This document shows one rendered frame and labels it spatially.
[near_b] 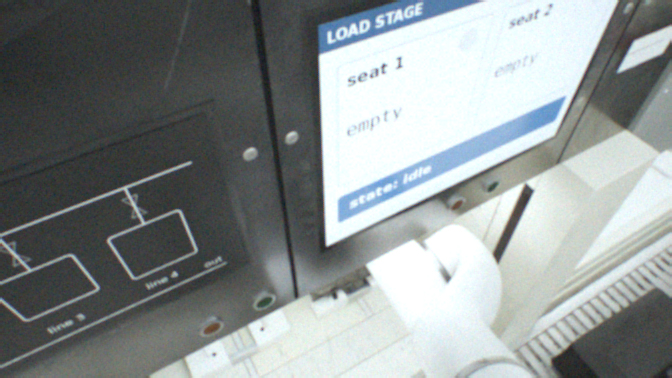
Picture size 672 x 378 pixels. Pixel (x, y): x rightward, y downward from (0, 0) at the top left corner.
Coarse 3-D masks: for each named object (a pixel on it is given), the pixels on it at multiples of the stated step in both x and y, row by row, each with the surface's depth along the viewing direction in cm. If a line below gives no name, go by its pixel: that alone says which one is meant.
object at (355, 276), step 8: (352, 272) 94; (360, 272) 96; (368, 272) 98; (336, 280) 93; (344, 280) 95; (352, 280) 97; (360, 280) 99; (320, 288) 92; (328, 288) 94; (336, 288) 96; (312, 296) 93; (320, 296) 95; (328, 296) 97; (336, 296) 100
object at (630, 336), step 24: (624, 312) 103; (648, 312) 103; (600, 336) 99; (624, 336) 99; (648, 336) 99; (552, 360) 105; (576, 360) 98; (600, 360) 96; (624, 360) 96; (648, 360) 96
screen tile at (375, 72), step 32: (448, 32) 31; (352, 64) 28; (384, 64) 30; (416, 64) 31; (448, 64) 33; (480, 64) 35; (352, 96) 30; (384, 96) 32; (448, 96) 35; (384, 128) 34; (416, 128) 36; (448, 128) 38; (352, 160) 35; (384, 160) 37
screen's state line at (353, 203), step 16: (528, 112) 44; (544, 112) 45; (496, 128) 43; (512, 128) 44; (528, 128) 46; (464, 144) 42; (480, 144) 43; (496, 144) 45; (432, 160) 41; (448, 160) 42; (464, 160) 44; (400, 176) 40; (416, 176) 41; (432, 176) 42; (352, 192) 37; (368, 192) 39; (384, 192) 40; (400, 192) 41; (352, 208) 39; (368, 208) 40
